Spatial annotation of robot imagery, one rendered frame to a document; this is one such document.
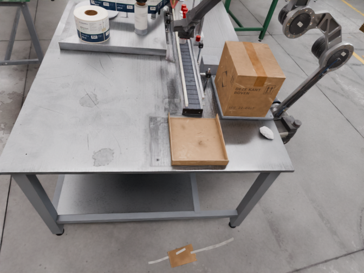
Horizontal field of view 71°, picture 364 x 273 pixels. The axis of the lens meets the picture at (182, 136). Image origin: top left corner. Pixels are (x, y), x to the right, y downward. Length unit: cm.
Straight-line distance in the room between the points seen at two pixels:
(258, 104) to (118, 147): 74
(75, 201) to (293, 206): 163
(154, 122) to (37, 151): 54
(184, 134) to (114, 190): 72
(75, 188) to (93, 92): 68
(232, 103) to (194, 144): 30
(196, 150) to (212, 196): 90
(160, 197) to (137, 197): 15
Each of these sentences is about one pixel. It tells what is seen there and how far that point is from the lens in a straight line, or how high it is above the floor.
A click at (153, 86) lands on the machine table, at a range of 153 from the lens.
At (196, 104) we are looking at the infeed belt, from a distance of 138.
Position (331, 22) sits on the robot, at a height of 114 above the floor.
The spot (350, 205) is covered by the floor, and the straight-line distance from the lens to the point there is 262.
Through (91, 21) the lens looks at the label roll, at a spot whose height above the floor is 102.
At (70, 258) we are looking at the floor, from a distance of 192.
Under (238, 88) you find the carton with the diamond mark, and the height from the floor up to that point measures 105.
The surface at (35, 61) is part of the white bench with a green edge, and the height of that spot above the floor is 19.
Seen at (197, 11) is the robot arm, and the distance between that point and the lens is 151.
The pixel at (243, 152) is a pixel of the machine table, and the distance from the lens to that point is 130.
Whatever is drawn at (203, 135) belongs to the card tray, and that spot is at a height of 83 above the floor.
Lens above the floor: 180
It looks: 49 degrees down
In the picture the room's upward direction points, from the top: 11 degrees clockwise
